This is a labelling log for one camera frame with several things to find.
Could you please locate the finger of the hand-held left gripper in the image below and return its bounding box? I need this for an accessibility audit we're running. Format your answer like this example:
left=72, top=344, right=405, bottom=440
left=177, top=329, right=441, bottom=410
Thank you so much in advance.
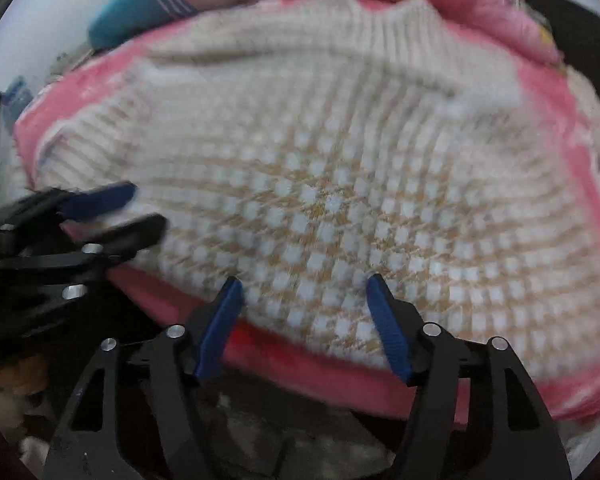
left=0, top=182, right=138, bottom=233
left=0, top=214, right=168, bottom=272

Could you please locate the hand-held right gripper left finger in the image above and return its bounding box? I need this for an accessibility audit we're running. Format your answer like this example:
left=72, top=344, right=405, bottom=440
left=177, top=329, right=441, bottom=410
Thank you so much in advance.
left=42, top=276, right=245, bottom=480

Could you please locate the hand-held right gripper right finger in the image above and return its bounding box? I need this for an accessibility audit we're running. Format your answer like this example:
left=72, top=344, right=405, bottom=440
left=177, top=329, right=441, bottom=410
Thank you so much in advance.
left=366, top=274, right=573, bottom=480

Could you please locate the beige white checked sweater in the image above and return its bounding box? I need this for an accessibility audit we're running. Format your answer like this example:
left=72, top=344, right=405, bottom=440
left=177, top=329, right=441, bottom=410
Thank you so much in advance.
left=32, top=0, right=600, bottom=383

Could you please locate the pink floral bed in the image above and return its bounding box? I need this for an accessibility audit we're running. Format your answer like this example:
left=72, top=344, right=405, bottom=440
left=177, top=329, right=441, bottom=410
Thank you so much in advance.
left=12, top=0, right=600, bottom=426

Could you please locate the green patterned cloth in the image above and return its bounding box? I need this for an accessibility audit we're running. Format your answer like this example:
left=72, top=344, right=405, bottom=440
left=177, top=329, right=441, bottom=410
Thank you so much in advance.
left=47, top=45, right=98, bottom=83

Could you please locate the black bed headboard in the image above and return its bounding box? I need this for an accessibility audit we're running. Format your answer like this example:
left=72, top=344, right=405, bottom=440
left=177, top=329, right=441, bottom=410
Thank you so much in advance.
left=525, top=0, right=600, bottom=121

